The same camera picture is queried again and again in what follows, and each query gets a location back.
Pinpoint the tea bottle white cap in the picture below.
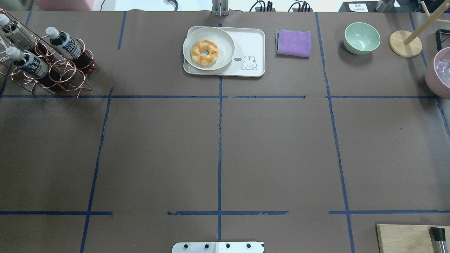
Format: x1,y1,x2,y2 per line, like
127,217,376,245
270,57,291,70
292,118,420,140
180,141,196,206
46,27,94,74

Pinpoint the cream rectangular serving tray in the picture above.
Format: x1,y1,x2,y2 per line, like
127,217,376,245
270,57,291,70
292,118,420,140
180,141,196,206
183,26,266,78

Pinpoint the front tea bottle in rack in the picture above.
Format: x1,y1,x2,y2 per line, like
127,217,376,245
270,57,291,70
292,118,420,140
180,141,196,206
5,47,62,92

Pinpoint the tea bottle in rack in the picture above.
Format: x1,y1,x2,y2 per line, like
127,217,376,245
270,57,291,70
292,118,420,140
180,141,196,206
0,13,48,56
5,47,62,92

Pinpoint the rear tea bottle in rack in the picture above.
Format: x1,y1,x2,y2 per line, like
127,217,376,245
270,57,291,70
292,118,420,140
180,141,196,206
0,13,48,56

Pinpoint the round cream plate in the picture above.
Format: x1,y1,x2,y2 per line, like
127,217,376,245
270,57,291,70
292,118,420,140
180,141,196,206
183,27,235,71

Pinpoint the folded purple cloth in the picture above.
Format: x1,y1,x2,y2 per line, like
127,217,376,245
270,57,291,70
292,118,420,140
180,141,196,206
275,29,311,58

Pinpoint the mint green bowl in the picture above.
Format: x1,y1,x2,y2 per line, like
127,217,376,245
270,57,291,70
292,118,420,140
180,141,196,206
343,22,381,56

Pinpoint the wooden stand round base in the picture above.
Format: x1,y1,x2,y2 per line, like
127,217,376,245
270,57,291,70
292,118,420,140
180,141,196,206
389,0,450,58

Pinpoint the wooden cutting board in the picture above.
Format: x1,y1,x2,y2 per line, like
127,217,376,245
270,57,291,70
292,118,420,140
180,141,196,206
376,224,450,253

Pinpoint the pink bowl with ice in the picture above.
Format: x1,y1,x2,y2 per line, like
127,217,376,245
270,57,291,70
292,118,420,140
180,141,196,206
425,47,450,99

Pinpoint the steel muddler black tip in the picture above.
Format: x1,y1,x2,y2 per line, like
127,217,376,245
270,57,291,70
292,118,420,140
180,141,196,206
430,227,449,253

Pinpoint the glazed ring donut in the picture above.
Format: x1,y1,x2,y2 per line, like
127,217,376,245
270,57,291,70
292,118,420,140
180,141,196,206
190,40,219,66

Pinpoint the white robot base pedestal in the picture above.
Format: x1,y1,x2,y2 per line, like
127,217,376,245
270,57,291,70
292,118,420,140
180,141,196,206
172,241,265,253

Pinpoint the copper wire bottle rack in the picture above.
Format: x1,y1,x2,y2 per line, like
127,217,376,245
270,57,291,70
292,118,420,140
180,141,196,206
1,9,99,97

